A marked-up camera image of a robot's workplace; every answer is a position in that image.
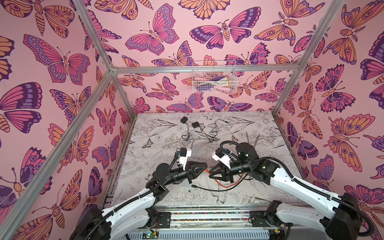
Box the thin black power cable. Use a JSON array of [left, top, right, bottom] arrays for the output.
[[196, 119, 230, 143], [179, 122, 196, 148]]

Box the black ethernet cable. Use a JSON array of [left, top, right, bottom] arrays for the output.
[[191, 175, 250, 193]]

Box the white network switch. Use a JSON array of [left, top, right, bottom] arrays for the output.
[[191, 145, 202, 160], [179, 179, 192, 190]]

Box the black power adapter left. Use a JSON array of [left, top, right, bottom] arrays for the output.
[[180, 117, 188, 124]]

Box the orange ethernet cable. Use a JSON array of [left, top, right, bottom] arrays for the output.
[[204, 168, 245, 189]]

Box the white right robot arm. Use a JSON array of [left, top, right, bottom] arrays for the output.
[[210, 141, 375, 240]]

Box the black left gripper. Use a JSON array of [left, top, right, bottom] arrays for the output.
[[160, 162, 205, 189]]

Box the white wire basket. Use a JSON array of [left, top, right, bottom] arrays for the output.
[[191, 60, 239, 94]]

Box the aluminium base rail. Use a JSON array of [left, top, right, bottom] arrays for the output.
[[83, 203, 319, 240]]

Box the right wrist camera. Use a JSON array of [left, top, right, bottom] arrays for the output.
[[212, 148, 232, 169]]

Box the black power adapter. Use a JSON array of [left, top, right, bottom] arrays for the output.
[[180, 117, 188, 124], [192, 122, 200, 129]]

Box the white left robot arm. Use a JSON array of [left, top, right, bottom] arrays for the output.
[[70, 161, 208, 240]]

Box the black power adapter right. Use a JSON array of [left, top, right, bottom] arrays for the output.
[[192, 122, 200, 129]]

